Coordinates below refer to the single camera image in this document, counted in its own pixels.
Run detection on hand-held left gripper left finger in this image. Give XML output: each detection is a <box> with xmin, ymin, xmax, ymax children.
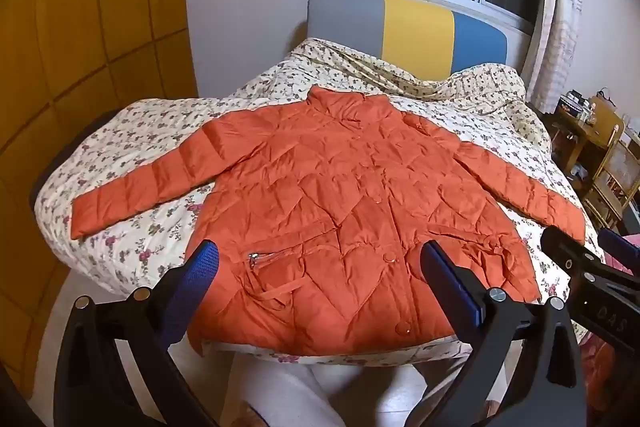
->
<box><xmin>52</xmin><ymin>238</ymin><xmax>221</xmax><ymax>427</ymax></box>

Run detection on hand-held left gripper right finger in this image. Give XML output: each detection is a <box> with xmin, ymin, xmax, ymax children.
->
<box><xmin>419</xmin><ymin>239</ymin><xmax>587</xmax><ymax>427</ymax></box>

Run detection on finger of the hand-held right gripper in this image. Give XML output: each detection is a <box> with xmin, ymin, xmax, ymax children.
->
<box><xmin>540</xmin><ymin>227</ymin><xmax>608</xmax><ymax>280</ymax></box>
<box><xmin>599</xmin><ymin>228</ymin><xmax>640</xmax><ymax>278</ymax></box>

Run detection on orange puffer jacket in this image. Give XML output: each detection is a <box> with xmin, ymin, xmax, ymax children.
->
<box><xmin>70</xmin><ymin>86</ymin><xmax>587</xmax><ymax>356</ymax></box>

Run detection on person's red patterned clothing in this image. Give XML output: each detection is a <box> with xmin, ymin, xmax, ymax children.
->
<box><xmin>575</xmin><ymin>327</ymin><xmax>640</xmax><ymax>427</ymax></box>

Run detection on wooden chair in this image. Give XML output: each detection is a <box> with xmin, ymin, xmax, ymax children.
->
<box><xmin>582</xmin><ymin>96</ymin><xmax>640</xmax><ymax>228</ymax></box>

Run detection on dark bedside shelf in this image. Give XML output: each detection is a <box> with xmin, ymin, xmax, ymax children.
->
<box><xmin>545</xmin><ymin>104</ymin><xmax>608</xmax><ymax>188</ymax></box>

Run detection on person's white trousers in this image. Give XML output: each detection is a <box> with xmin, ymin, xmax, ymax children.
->
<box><xmin>220</xmin><ymin>342</ymin><xmax>473</xmax><ymax>427</ymax></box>

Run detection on floral quilt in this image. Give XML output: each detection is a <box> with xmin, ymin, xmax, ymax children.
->
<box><xmin>31</xmin><ymin>38</ymin><xmax>608</xmax><ymax>365</ymax></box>

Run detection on long patterned curtain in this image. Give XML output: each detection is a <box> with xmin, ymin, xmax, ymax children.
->
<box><xmin>520</xmin><ymin>0</ymin><xmax>586</xmax><ymax>114</ymax></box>

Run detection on wooden wardrobe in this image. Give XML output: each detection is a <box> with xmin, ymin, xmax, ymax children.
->
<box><xmin>0</xmin><ymin>0</ymin><xmax>201</xmax><ymax>388</ymax></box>

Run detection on grey yellow blue headboard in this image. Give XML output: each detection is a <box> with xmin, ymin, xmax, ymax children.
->
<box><xmin>306</xmin><ymin>0</ymin><xmax>508</xmax><ymax>75</ymax></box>

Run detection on dark bed frame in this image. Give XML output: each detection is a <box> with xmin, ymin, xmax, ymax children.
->
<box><xmin>29</xmin><ymin>109</ymin><xmax>121</xmax><ymax>218</ymax></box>

